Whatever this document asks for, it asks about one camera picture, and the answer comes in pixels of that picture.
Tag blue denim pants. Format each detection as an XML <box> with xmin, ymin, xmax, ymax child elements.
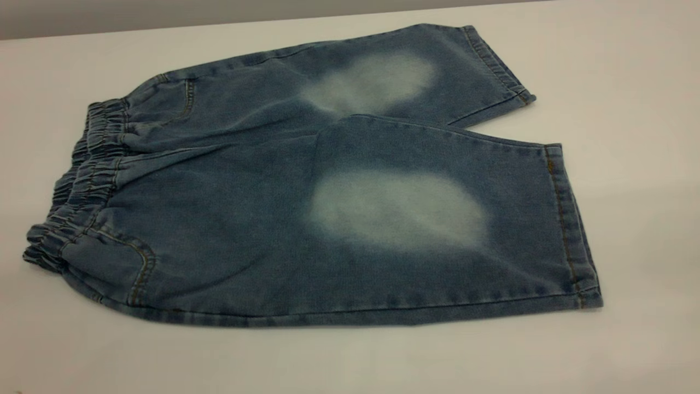
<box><xmin>23</xmin><ymin>23</ymin><xmax>604</xmax><ymax>329</ymax></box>

